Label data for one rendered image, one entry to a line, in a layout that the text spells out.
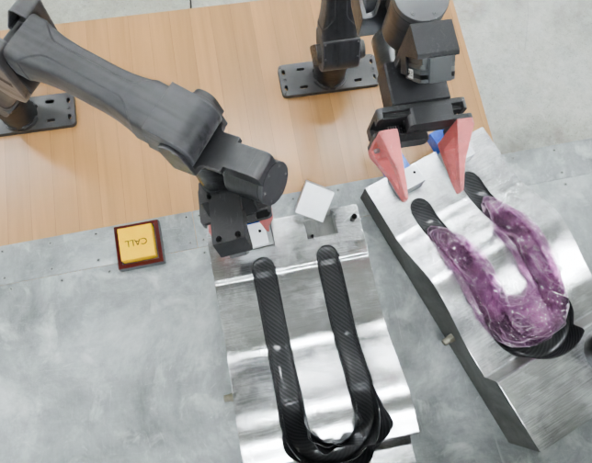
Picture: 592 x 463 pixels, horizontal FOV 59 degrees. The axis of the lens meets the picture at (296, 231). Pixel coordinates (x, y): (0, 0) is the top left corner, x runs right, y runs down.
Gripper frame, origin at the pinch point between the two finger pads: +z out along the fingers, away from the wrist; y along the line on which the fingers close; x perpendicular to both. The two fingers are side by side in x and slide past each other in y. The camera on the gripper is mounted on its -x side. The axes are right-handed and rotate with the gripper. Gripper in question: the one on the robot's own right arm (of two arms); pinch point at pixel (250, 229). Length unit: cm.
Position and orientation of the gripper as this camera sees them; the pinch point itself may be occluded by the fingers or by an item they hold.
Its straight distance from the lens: 83.4
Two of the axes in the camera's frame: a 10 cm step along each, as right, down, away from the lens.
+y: 9.6, -2.5, -0.9
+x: -1.7, -8.3, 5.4
